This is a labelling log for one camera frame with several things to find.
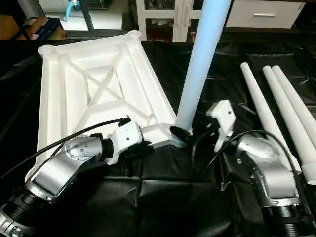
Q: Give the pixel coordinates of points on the white plastic table leg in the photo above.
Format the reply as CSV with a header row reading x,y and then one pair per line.
x,y
264,108
202,59
298,101
291,118

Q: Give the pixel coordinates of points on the white plastic table top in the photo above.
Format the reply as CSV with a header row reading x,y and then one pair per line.
x,y
98,89

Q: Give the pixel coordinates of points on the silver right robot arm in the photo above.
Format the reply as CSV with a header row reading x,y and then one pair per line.
x,y
269,173

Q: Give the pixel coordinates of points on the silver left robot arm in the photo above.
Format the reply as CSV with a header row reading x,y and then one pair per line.
x,y
54,170

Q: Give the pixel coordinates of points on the black work mat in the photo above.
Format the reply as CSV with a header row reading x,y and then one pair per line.
x,y
207,197

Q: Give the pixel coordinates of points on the white glass door cabinet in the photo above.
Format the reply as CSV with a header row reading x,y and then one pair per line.
x,y
170,19

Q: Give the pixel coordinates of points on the white drawer unit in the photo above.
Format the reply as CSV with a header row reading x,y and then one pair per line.
x,y
264,14

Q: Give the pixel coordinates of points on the grey metal pole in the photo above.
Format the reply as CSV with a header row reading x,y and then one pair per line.
x,y
88,15

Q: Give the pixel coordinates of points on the blue box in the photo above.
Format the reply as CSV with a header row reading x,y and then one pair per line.
x,y
48,27

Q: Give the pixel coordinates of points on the turquoise plastic stool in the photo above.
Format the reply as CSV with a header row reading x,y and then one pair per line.
x,y
73,9

